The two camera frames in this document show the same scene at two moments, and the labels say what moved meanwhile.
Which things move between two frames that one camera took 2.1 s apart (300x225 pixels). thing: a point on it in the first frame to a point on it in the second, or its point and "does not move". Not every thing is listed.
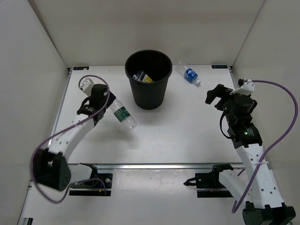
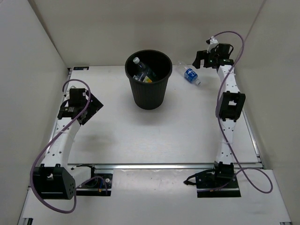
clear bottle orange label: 146,79 does not move
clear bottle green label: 122,114 to 148,71
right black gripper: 221,91 to 204,55
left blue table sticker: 80,68 does not move
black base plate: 210,180 to 230,190
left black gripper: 111,98 to 95,105
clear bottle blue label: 189,74 does not move
